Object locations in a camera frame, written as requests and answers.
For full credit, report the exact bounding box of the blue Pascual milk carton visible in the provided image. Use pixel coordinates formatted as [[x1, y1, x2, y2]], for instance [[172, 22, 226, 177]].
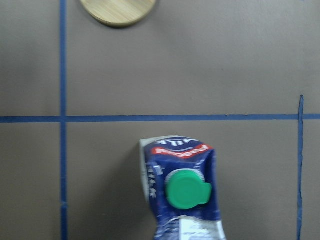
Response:
[[139, 135, 226, 240]]

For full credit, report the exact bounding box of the wooden mug tree stand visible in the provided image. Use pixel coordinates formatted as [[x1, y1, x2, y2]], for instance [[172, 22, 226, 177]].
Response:
[[80, 0, 156, 28]]

